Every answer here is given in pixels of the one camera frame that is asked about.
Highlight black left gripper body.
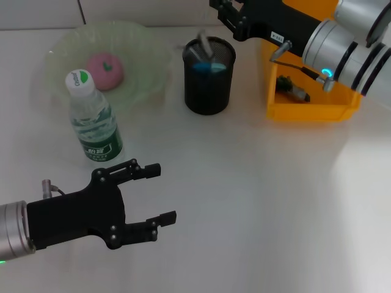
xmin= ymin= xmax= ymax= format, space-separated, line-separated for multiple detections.
xmin=26 ymin=167 xmax=128 ymax=251

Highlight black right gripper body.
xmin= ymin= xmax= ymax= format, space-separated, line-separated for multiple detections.
xmin=241 ymin=0 xmax=323 ymax=58

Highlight grey white ballpoint pen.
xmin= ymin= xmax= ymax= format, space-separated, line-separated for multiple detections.
xmin=197 ymin=28 xmax=216 ymax=60

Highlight blue scissors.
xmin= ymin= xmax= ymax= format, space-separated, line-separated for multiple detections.
xmin=192 ymin=62 xmax=227 ymax=74

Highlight transparent plastic ruler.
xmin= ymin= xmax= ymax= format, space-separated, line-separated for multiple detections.
xmin=175 ymin=45 xmax=201 ymax=60

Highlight clear green-label water bottle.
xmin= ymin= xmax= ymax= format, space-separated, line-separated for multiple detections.
xmin=64 ymin=69 xmax=126 ymax=167

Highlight green plastic wrapper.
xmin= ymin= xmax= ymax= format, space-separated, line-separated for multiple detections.
xmin=276 ymin=74 xmax=312 ymax=104

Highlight pink toy peach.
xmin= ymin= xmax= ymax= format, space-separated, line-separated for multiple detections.
xmin=86 ymin=52 xmax=125 ymax=92

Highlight black mesh pen holder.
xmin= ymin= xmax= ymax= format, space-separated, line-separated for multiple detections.
xmin=181 ymin=36 xmax=237 ymax=116

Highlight green glass fruit plate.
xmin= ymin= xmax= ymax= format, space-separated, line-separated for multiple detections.
xmin=44 ymin=20 xmax=172 ymax=116

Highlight yellow plastic bin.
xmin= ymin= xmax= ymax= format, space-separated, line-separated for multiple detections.
xmin=259 ymin=0 xmax=363 ymax=123

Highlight left gripper cable with connector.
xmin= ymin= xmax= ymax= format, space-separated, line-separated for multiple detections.
xmin=41 ymin=179 xmax=67 ymax=200

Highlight gripper cable with connector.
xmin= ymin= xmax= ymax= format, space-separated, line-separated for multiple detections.
xmin=269 ymin=40 xmax=335 ymax=93
xmin=41 ymin=179 xmax=67 ymax=200

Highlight right gripper cable with connector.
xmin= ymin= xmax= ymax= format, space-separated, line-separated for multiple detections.
xmin=269 ymin=40 xmax=335 ymax=93

